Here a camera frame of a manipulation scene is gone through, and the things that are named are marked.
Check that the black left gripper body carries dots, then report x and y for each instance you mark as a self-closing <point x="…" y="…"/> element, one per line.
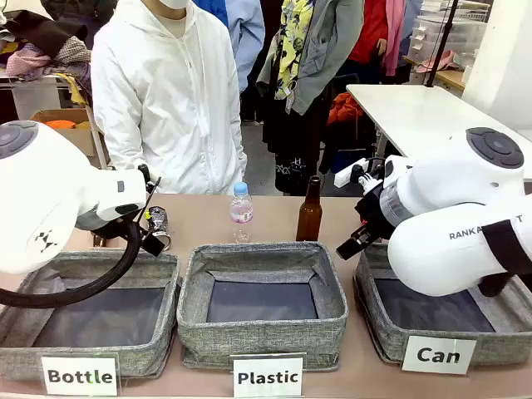
<point x="151" y="246"/>

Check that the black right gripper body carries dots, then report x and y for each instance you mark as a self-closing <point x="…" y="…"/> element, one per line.
<point x="374" y="216"/>

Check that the crushed black silver can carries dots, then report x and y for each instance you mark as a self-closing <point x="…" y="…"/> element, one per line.
<point x="160" y="220"/>

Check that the brown glass bottle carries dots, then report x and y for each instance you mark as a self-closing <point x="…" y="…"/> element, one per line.
<point x="309" y="212"/>

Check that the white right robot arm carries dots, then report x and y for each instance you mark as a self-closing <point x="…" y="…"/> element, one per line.
<point x="436" y="257"/>

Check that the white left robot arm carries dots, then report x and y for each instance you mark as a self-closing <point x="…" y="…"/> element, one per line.
<point x="41" y="187"/>

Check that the grey fabric basket bottle label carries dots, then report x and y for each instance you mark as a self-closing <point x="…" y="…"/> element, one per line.
<point x="104" y="320"/>

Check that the grey fabric basket can label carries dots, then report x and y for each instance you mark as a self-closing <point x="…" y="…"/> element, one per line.
<point x="436" y="332"/>

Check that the grey fabric basket plastic label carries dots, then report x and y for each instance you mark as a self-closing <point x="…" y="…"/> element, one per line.
<point x="262" y="332"/>

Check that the white Can label sign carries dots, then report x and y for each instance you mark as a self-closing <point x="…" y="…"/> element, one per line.
<point x="438" y="355"/>

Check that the small blue-capped water bottle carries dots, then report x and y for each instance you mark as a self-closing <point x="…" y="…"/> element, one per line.
<point x="241" y="212"/>

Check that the white side table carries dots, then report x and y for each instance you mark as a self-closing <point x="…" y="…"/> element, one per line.
<point x="415" y="116"/>

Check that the orange jacket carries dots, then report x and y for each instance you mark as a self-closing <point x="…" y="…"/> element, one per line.
<point x="343" y="110"/>

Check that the cardboard box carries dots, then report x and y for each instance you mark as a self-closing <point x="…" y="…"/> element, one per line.
<point x="79" y="139"/>

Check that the person in white hoodie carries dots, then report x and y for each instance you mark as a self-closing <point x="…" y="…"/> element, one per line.
<point x="166" y="104"/>

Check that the white Bottle label sign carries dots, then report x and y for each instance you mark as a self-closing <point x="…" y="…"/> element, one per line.
<point x="80" y="376"/>

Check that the orange cloth in box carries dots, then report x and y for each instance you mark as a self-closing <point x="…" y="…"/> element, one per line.
<point x="60" y="124"/>

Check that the white Plastic label sign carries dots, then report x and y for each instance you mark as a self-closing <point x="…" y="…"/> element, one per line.
<point x="268" y="377"/>

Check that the pink cloth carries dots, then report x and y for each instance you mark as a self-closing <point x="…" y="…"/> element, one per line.
<point x="438" y="62"/>

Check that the person in grey jacket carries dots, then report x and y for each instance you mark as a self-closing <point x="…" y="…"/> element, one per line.
<point x="324" y="50"/>

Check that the person in red top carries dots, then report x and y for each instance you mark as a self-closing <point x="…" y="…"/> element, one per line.
<point x="370" y="33"/>

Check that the black pole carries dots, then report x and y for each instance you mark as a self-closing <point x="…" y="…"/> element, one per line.
<point x="441" y="45"/>

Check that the clear plastic storage bins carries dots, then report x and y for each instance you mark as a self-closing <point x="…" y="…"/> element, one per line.
<point x="449" y="37"/>

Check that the person in blue shirt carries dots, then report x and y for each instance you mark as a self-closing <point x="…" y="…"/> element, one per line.
<point x="249" y="37"/>

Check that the pile of colourful clothes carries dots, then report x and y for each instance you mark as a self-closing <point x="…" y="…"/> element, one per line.
<point x="41" y="50"/>

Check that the white face mask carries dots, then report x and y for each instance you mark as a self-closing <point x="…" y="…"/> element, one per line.
<point x="174" y="3"/>

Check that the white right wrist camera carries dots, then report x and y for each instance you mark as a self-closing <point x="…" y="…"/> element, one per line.
<point x="345" y="176"/>

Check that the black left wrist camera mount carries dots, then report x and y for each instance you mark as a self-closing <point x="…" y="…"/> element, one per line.
<point x="144" y="174"/>

